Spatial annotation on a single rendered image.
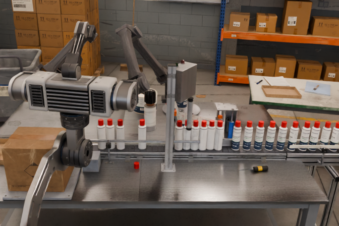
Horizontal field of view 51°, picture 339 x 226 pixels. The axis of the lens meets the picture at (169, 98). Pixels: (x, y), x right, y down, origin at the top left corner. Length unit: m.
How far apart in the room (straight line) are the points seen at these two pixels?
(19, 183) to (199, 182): 0.99
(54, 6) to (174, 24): 2.22
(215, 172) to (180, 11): 4.67
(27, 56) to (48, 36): 0.74
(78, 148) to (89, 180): 0.42
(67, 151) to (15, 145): 0.34
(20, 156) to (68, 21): 3.75
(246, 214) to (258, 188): 0.79
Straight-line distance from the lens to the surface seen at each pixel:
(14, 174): 2.10
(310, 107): 3.52
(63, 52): 1.99
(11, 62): 5.17
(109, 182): 2.15
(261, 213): 2.98
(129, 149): 2.35
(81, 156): 1.78
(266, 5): 6.56
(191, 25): 6.61
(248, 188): 2.16
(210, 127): 2.29
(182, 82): 1.97
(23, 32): 5.85
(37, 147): 1.98
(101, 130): 2.28
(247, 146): 2.40
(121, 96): 1.59
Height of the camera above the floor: 2.09
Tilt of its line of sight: 23 degrees down
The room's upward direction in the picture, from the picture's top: 2 degrees clockwise
